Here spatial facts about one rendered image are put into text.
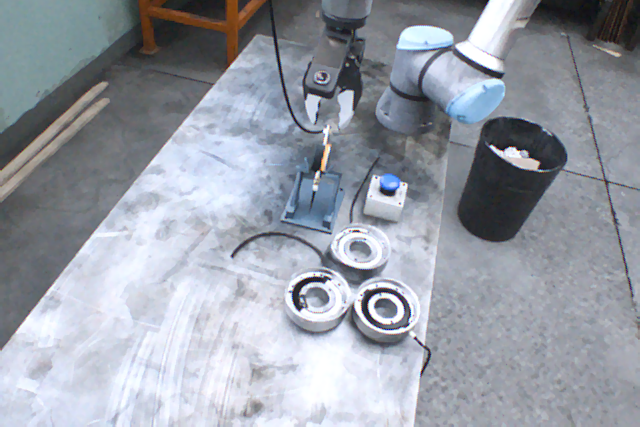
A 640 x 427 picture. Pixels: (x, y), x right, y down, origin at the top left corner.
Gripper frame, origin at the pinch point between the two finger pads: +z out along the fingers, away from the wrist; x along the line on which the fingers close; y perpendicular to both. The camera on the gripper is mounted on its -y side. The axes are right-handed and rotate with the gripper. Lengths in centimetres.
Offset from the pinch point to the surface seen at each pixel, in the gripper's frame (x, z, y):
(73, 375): 24, 18, -47
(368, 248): -12.2, 16.0, -11.7
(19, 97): 147, 78, 77
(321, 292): -6.3, 16.3, -23.3
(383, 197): -12.8, 13.6, -0.4
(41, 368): 29, 18, -48
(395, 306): -18.5, 15.7, -22.7
